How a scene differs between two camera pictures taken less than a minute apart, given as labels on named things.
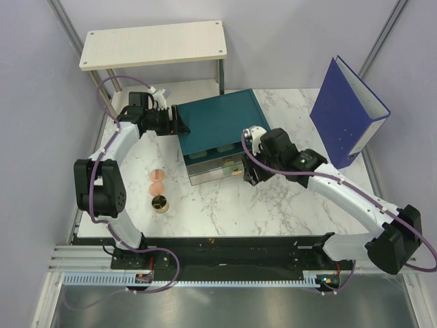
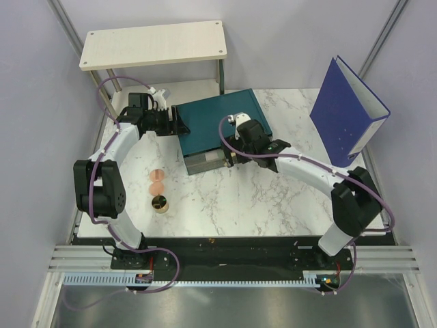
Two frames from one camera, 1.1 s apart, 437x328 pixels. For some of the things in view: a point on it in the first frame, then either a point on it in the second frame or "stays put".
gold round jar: (160, 204) stays put
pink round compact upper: (157, 175) stays put
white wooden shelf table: (153, 45) stays put
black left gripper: (177, 126) stays put
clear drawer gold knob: (224, 173) → (206, 167)
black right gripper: (249, 175) → (228, 156)
